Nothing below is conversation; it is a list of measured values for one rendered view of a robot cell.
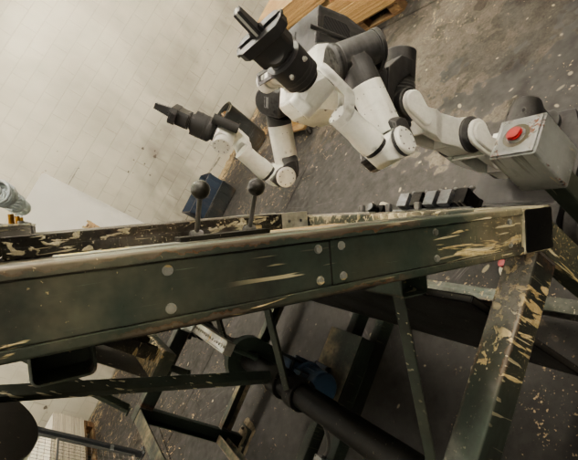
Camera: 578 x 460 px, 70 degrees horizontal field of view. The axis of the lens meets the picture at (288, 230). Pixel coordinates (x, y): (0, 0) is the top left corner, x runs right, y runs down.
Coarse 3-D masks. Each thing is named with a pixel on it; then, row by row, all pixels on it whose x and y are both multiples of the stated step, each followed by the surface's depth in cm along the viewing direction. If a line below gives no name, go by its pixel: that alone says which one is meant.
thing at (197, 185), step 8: (192, 184) 79; (200, 184) 79; (208, 184) 80; (192, 192) 79; (200, 192) 78; (208, 192) 80; (200, 200) 81; (200, 208) 82; (200, 216) 83; (192, 232) 84; (200, 232) 85
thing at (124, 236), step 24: (240, 216) 166; (264, 216) 165; (288, 216) 170; (0, 240) 122; (24, 240) 125; (48, 240) 128; (72, 240) 131; (96, 240) 135; (120, 240) 138; (144, 240) 142; (168, 240) 146
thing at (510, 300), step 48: (432, 288) 116; (480, 288) 178; (528, 288) 98; (576, 288) 114; (192, 336) 273; (336, 336) 222; (480, 336) 139; (528, 336) 98; (336, 384) 197; (480, 384) 96; (144, 432) 234; (192, 432) 280; (336, 432) 135; (384, 432) 125; (480, 432) 91
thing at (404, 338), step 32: (0, 384) 129; (64, 384) 136; (96, 384) 141; (128, 384) 145; (160, 384) 150; (192, 384) 156; (224, 384) 164; (288, 384) 161; (416, 384) 94; (416, 416) 96
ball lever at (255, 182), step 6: (252, 180) 85; (258, 180) 85; (252, 186) 84; (258, 186) 84; (264, 186) 85; (252, 192) 85; (258, 192) 85; (252, 198) 87; (252, 204) 88; (252, 210) 88; (252, 216) 89; (252, 222) 90; (246, 228) 90; (252, 228) 90
